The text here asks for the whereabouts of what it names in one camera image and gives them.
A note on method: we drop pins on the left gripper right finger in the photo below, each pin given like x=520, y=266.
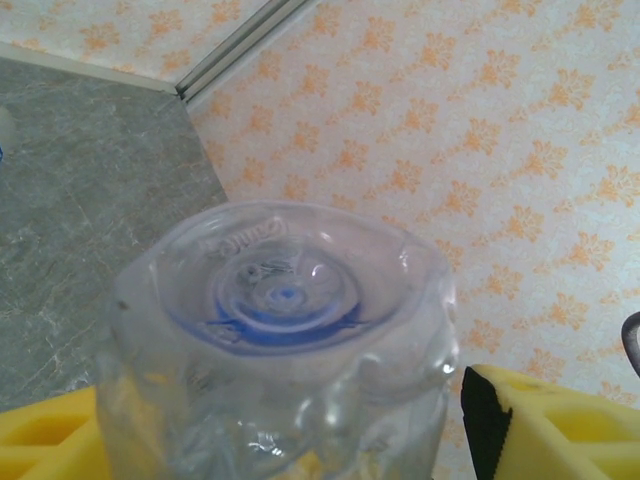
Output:
x=575, y=440

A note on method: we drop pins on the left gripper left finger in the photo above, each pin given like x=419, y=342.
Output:
x=45, y=440

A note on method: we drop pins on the clear bottle dark blue label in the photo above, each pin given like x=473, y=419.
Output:
x=280, y=350

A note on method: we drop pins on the aluminium table edge strip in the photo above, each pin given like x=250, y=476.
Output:
x=90, y=69

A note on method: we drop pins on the aluminium frame post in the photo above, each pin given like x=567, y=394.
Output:
x=235, y=50

